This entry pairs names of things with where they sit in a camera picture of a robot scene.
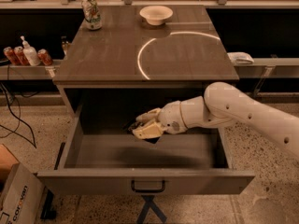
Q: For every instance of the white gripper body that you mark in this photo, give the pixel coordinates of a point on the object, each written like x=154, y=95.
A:
x=170, y=118

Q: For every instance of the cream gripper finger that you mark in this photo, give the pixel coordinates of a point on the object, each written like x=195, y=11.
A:
x=153, y=114
x=148, y=130

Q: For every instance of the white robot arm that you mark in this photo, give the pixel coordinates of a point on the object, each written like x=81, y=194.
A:
x=219, y=106

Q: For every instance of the open grey top drawer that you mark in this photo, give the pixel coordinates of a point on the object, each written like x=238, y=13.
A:
x=101, y=157

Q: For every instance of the grey cabinet with top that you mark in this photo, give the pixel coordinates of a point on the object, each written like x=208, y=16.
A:
x=185, y=52

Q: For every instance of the white folded cloth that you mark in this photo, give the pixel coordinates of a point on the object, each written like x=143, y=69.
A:
x=240, y=58

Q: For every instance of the white ceramic bowl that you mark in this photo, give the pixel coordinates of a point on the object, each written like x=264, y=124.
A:
x=156, y=15

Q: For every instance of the small clear bottle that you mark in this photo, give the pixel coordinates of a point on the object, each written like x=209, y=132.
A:
x=65, y=44

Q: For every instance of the tall green drink can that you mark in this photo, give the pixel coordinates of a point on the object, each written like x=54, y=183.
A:
x=91, y=14

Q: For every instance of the grey low shelf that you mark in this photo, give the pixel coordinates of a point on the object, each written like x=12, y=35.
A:
x=19, y=72

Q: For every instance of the red soda can right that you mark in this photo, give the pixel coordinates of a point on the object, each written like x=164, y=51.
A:
x=45, y=58

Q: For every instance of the red soda can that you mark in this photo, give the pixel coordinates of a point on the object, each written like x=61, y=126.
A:
x=20, y=55
x=45, y=58
x=10, y=54

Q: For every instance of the cardboard box with print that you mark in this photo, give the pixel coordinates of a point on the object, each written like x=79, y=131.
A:
x=21, y=191

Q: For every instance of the red soda can middle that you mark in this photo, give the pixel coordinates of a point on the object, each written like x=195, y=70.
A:
x=20, y=55

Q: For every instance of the red soda can leftmost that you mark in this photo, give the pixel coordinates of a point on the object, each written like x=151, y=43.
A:
x=10, y=54

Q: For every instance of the black drawer handle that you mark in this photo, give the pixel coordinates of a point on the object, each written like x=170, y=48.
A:
x=147, y=186

